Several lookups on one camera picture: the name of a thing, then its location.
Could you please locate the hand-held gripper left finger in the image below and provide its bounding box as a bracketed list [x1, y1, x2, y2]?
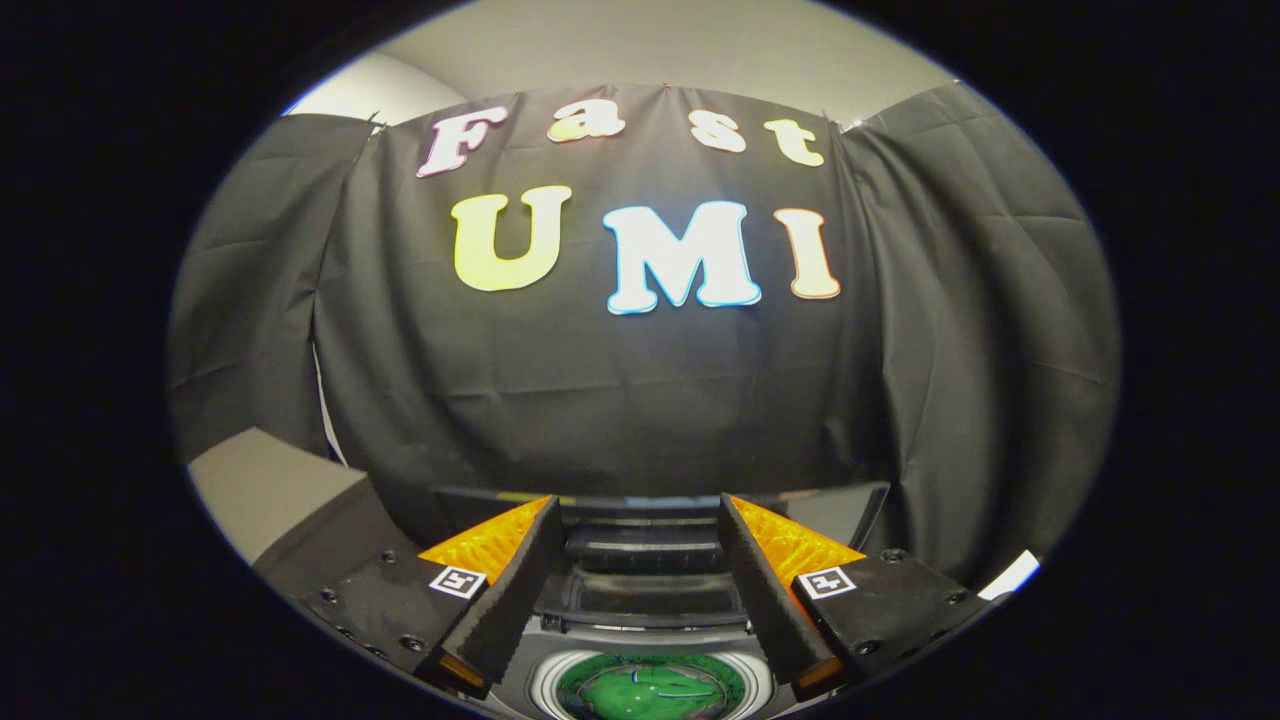
[300, 494, 564, 700]

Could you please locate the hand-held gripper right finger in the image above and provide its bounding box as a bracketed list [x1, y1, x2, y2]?
[717, 492, 992, 702]

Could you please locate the green polo shirt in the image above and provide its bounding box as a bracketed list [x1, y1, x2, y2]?
[574, 664, 733, 720]

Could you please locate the black backdrop cloth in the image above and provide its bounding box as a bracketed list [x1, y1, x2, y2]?
[165, 84, 1122, 591]

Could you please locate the white table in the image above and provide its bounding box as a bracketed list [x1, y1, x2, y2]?
[977, 549, 1042, 602]

